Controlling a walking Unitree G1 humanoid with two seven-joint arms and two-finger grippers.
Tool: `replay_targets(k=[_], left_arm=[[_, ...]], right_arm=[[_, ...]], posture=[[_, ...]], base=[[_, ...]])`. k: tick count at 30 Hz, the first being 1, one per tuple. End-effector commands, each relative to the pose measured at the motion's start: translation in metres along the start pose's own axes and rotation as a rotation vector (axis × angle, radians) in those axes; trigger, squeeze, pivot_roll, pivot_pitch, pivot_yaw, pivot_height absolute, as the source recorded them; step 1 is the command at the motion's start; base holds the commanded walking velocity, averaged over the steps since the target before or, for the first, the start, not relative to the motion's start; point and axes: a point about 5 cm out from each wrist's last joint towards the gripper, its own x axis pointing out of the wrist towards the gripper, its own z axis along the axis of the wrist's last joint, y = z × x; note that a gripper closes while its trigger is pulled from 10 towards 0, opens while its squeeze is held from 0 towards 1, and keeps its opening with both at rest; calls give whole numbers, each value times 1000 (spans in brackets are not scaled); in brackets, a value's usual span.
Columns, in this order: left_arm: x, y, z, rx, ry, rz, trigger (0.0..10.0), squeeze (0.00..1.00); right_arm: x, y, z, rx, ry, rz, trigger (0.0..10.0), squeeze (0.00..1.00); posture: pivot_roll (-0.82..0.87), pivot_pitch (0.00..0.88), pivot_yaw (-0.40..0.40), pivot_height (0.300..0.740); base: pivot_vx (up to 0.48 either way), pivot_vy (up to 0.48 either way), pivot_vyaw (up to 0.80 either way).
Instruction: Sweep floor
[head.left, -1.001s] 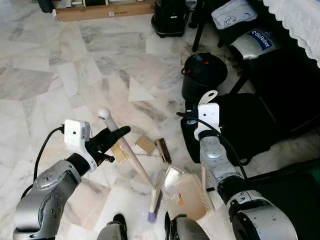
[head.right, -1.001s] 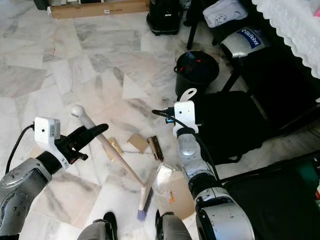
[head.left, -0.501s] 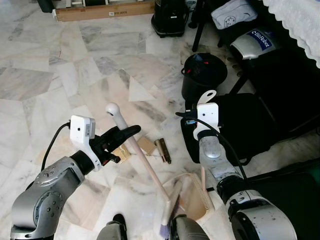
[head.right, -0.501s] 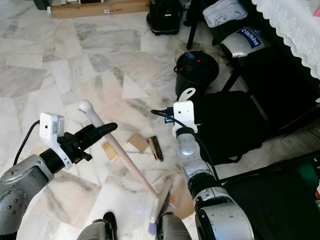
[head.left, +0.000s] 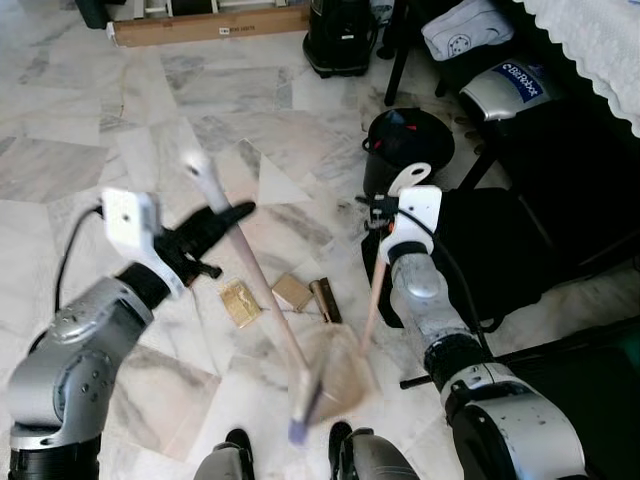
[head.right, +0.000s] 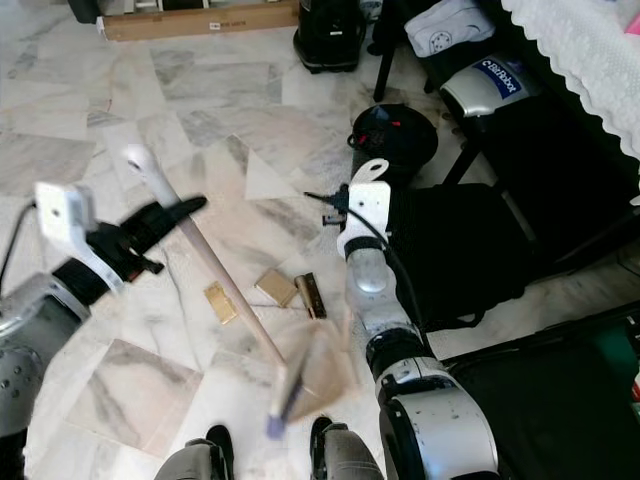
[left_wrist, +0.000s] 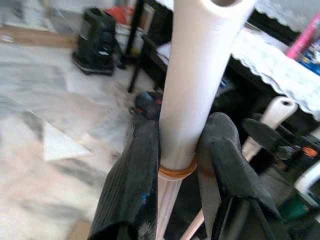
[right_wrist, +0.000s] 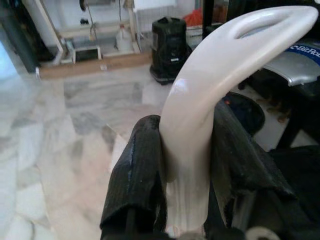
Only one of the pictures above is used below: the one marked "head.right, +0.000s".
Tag black backpack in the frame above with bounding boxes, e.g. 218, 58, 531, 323
390, 180, 561, 331

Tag white lace cloth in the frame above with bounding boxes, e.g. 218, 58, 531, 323
500, 0, 640, 161

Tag tan cardboard box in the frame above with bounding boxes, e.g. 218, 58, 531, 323
253, 269, 299, 308

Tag black round bucket red marks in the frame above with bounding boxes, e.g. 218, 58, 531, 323
350, 102, 440, 186

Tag robot left leg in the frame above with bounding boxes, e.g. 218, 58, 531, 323
155, 425, 236, 480

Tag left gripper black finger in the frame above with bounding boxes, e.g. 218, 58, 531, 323
140, 196, 209, 226
130, 220, 187, 251

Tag silver case with blue label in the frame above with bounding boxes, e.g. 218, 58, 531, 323
440, 55, 531, 118

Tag robot leg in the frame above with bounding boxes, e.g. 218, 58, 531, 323
155, 425, 236, 480
308, 417, 386, 480

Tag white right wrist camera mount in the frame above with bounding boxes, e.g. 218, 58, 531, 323
338, 181, 392, 256

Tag black upright appliance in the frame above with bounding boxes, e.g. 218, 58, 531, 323
293, 0, 369, 74

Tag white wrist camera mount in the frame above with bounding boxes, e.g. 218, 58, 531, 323
338, 181, 392, 256
35, 181, 126, 293

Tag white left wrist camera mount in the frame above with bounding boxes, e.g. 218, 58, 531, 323
35, 181, 126, 293

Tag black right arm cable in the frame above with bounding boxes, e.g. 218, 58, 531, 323
368, 233, 428, 333

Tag robot right leg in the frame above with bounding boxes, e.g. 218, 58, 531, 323
308, 417, 386, 480

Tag white fabric bag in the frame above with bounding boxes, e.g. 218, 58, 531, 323
405, 0, 497, 58

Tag dark gold narrow box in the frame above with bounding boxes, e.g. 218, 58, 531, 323
294, 273, 329, 320

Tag black metal chair frame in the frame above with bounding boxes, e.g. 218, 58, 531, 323
372, 0, 436, 103

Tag beige long-handled dustpan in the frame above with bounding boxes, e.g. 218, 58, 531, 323
280, 158, 393, 421

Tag long brown cardboard box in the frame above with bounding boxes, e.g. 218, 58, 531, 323
102, 2, 301, 43

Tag wooden broom with white tip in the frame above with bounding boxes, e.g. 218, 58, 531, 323
123, 143, 311, 441

